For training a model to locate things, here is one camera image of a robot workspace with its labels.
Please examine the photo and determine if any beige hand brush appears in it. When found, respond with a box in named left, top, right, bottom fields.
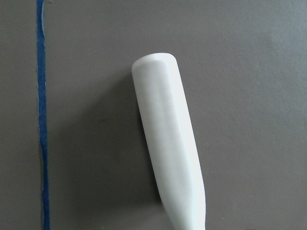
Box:
left=131, top=53, right=206, bottom=230

